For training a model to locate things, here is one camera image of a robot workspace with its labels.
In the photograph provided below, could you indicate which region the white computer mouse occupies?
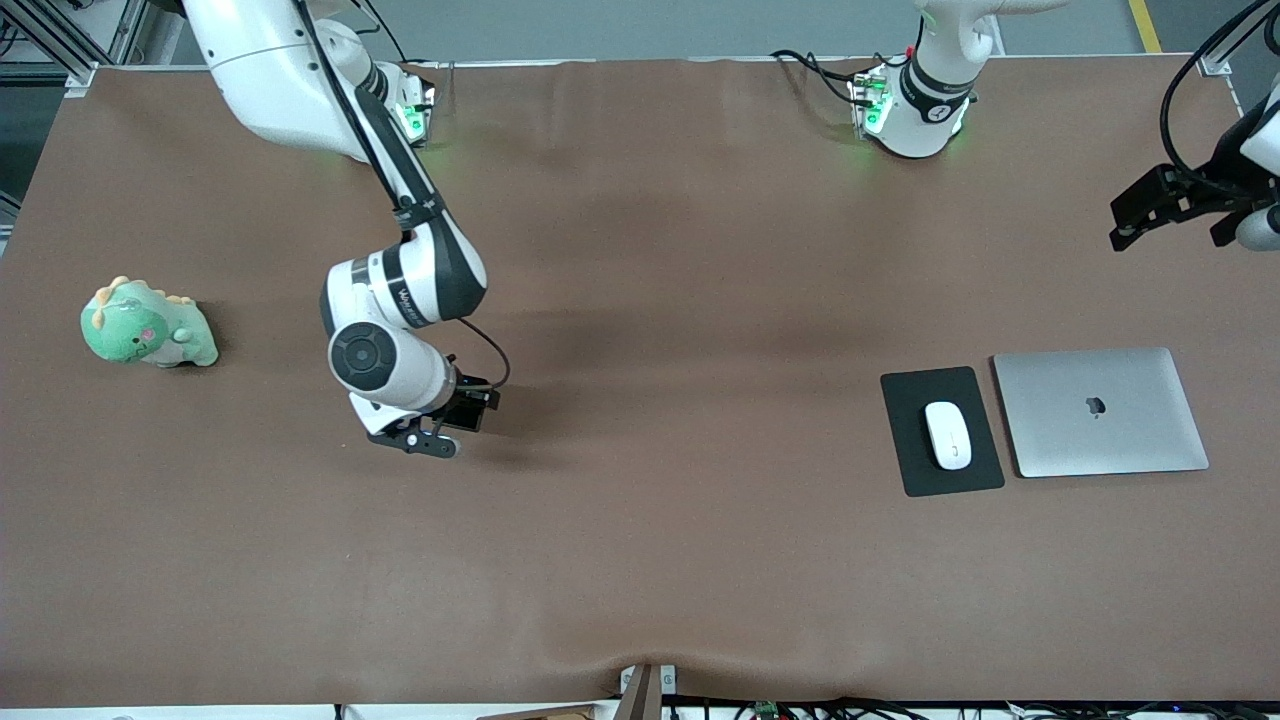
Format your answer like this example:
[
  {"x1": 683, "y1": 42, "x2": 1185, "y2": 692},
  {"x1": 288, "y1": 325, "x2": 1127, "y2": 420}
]
[{"x1": 923, "y1": 401, "x2": 973, "y2": 471}]

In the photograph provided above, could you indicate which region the black mouse pad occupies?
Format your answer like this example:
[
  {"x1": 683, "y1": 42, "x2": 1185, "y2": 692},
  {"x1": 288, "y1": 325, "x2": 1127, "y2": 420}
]
[{"x1": 879, "y1": 366, "x2": 1006, "y2": 498}]

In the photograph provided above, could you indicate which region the brown table cover cloth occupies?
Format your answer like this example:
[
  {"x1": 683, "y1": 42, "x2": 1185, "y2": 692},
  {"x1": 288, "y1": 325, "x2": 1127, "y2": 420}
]
[{"x1": 0, "y1": 55, "x2": 1280, "y2": 706}]

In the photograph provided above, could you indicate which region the silver closed laptop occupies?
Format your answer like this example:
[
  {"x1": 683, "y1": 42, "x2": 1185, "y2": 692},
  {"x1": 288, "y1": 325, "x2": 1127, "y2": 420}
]
[{"x1": 992, "y1": 347, "x2": 1211, "y2": 479}]

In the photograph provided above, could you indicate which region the green plush dinosaur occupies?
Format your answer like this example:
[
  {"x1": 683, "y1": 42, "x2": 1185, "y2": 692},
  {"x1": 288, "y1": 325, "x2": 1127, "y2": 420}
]
[{"x1": 80, "y1": 276, "x2": 220, "y2": 369}]

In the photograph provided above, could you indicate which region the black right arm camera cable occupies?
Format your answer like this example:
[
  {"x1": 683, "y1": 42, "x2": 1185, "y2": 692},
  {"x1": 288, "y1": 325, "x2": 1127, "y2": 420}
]
[{"x1": 290, "y1": 0, "x2": 512, "y2": 393}]

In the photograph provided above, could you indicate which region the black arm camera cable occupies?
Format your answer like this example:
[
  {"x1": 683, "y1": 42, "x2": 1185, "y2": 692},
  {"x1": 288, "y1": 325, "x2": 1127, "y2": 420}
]
[
  {"x1": 1160, "y1": 0, "x2": 1280, "y2": 186},
  {"x1": 290, "y1": 0, "x2": 512, "y2": 393}
]

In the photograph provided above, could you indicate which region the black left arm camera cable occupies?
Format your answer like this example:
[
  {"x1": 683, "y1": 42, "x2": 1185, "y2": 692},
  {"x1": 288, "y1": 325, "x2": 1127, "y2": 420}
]
[{"x1": 1160, "y1": 0, "x2": 1280, "y2": 186}]

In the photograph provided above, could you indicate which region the aluminium frame profile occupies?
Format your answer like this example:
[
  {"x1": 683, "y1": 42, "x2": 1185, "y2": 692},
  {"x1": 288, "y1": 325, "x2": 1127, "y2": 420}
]
[
  {"x1": 0, "y1": 0, "x2": 151, "y2": 96},
  {"x1": 1197, "y1": 0, "x2": 1280, "y2": 77}
]

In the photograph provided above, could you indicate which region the brown post with grey brackets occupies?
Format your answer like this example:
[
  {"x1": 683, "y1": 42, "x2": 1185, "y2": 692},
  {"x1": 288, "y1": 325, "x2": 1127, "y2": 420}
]
[{"x1": 618, "y1": 662, "x2": 679, "y2": 720}]

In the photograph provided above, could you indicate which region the black right arm base cable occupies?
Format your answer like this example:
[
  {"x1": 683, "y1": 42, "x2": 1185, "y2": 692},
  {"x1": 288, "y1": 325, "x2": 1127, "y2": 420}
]
[{"x1": 358, "y1": 0, "x2": 417, "y2": 65}]

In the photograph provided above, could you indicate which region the black arm base cable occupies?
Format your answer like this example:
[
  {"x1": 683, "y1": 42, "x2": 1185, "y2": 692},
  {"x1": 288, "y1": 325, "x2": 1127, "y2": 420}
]
[
  {"x1": 770, "y1": 48, "x2": 863, "y2": 109},
  {"x1": 358, "y1": 0, "x2": 417, "y2": 65}
]

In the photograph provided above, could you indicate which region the black left arm base cable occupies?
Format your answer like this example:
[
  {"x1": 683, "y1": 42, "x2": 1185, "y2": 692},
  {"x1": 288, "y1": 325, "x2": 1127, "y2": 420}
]
[{"x1": 770, "y1": 48, "x2": 863, "y2": 109}]

